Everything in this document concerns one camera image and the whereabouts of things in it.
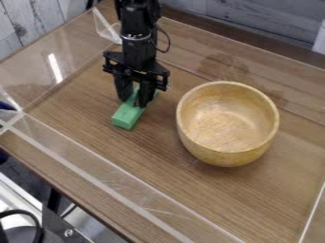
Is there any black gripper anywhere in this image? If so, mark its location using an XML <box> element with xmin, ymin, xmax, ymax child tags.
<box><xmin>103</xmin><ymin>37</ymin><xmax>170</xmax><ymax>108</ymax></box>

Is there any clear acrylic tray enclosure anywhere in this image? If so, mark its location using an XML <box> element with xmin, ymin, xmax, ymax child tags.
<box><xmin>0</xmin><ymin>14</ymin><xmax>325</xmax><ymax>243</ymax></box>

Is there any blue object at left edge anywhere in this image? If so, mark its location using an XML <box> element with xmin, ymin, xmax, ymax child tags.
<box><xmin>0</xmin><ymin>101</ymin><xmax>16</xmax><ymax>111</ymax></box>

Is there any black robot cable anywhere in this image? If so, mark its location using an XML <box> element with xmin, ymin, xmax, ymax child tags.
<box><xmin>151</xmin><ymin>23</ymin><xmax>172</xmax><ymax>54</ymax></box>

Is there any black metal bracket with screw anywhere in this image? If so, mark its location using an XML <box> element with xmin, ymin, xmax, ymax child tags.
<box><xmin>41</xmin><ymin>207</ymin><xmax>94</xmax><ymax>243</ymax></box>

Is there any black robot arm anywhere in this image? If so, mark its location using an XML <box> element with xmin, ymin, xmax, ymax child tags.
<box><xmin>103</xmin><ymin>0</ymin><xmax>170</xmax><ymax>108</ymax></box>

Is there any green rectangular block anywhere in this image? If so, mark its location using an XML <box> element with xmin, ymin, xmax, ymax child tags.
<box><xmin>111</xmin><ymin>85</ymin><xmax>144</xmax><ymax>130</ymax></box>

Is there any light wooden bowl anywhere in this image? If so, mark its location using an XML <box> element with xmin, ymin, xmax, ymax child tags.
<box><xmin>175</xmin><ymin>81</ymin><xmax>279</xmax><ymax>167</ymax></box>

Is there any black cable bottom left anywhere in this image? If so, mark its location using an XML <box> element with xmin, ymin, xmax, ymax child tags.
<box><xmin>0</xmin><ymin>209</ymin><xmax>45</xmax><ymax>243</ymax></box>

